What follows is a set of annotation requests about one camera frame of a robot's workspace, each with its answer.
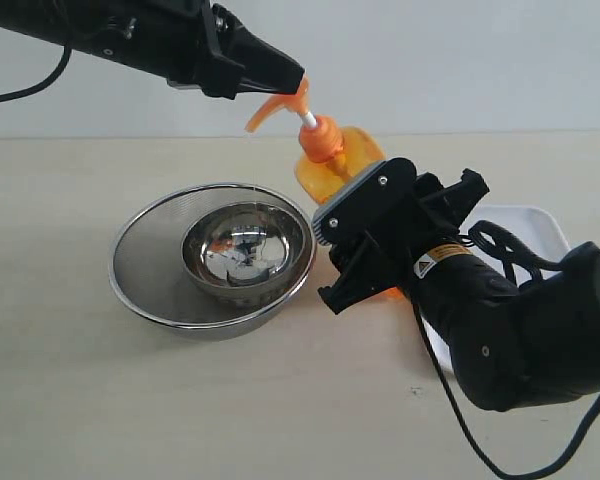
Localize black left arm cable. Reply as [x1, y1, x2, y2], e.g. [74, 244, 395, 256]
[0, 47, 74, 105]

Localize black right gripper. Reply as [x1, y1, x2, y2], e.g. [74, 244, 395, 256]
[318, 169, 490, 314]

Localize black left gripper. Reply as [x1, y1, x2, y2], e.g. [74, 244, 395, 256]
[167, 1, 305, 98]

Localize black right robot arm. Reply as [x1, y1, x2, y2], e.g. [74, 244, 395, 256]
[313, 158, 600, 412]

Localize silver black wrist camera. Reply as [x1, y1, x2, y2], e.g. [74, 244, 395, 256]
[312, 157, 417, 245]

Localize large steel mesh strainer bowl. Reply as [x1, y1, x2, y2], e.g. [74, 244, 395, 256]
[109, 183, 317, 341]

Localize small shiny steel bowl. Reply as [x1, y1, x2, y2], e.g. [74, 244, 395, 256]
[181, 201, 315, 308]

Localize orange pump soap bottle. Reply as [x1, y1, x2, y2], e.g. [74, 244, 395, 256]
[243, 77, 406, 304]

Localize white rectangular plastic tray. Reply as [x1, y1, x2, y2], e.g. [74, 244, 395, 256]
[422, 205, 570, 377]

